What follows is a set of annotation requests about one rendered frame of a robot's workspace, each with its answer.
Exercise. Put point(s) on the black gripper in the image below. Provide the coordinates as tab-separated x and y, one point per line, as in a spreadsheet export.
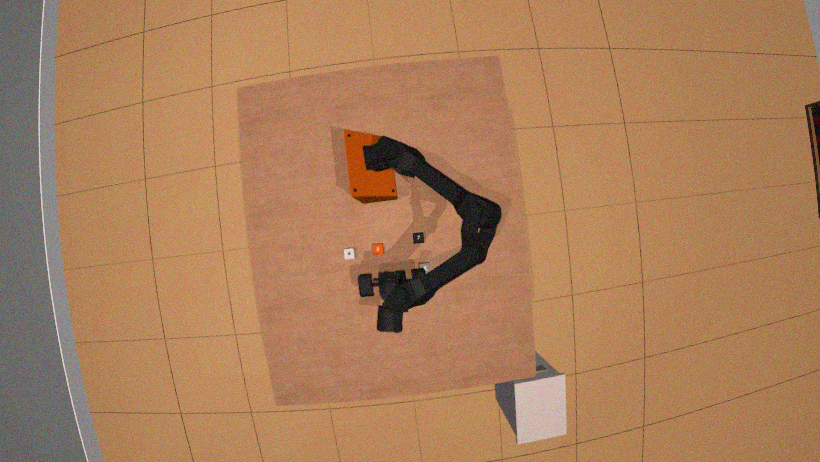
366	285

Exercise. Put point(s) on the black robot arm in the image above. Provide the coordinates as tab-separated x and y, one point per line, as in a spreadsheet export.
475	210

